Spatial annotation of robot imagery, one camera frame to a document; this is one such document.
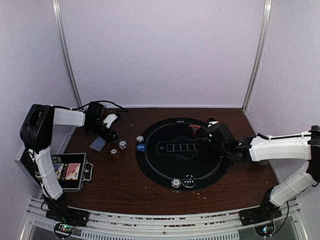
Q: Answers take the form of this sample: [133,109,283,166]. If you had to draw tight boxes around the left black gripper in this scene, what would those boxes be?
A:
[86,120,118,142]

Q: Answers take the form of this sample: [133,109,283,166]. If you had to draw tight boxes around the blue white chip stack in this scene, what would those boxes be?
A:
[118,140,128,150]

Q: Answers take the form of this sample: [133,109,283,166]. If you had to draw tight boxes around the red black all-in triangle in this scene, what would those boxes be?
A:
[189,124,202,134]

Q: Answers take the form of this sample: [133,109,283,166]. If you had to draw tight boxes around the blue white chips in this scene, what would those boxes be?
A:
[135,135,144,143]
[171,178,182,189]

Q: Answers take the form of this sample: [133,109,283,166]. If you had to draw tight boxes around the blue small blind button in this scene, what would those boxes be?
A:
[136,143,146,152]

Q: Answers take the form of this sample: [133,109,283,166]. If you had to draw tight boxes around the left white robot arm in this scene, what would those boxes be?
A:
[20,101,121,201]

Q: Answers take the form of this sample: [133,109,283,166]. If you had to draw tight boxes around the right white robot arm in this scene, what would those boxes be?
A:
[195,120,320,221]

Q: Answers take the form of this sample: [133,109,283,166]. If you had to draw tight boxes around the blue card deck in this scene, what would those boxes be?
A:
[89,136,106,152]

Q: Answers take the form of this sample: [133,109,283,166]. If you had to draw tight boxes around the green white chip stack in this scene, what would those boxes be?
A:
[111,135,119,143]

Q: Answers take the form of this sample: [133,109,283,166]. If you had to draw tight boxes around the red black chip stack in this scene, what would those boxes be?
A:
[110,148,121,159]

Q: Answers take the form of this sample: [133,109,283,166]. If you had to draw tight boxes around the aluminium poker case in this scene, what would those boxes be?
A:
[51,153,94,193]

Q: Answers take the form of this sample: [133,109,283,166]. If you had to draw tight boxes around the round black poker mat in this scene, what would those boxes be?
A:
[135,117,231,191]

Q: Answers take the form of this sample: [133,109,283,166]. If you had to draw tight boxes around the red card box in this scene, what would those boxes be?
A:
[65,163,81,181]

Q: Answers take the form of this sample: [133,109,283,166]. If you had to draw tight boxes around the chips in case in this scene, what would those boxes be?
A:
[51,155,62,164]

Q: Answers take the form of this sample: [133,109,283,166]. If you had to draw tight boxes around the yellow blue card box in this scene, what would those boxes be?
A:
[53,163,64,180]

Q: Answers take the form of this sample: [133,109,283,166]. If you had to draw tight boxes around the right aluminium frame post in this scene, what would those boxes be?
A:
[241,0,273,113]

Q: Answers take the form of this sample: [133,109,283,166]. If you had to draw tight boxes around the aluminium frame post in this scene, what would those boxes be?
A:
[52,0,82,108]
[241,0,273,113]

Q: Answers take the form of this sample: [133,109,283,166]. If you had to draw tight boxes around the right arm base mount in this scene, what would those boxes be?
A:
[239,206,282,226]

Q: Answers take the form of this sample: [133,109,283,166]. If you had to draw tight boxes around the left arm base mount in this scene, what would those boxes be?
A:
[45,207,90,227]

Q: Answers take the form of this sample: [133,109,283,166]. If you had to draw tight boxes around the aluminium front rail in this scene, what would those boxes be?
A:
[18,202,311,240]

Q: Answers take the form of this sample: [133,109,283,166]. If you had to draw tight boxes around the left aluminium frame post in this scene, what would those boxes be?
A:
[52,0,82,108]

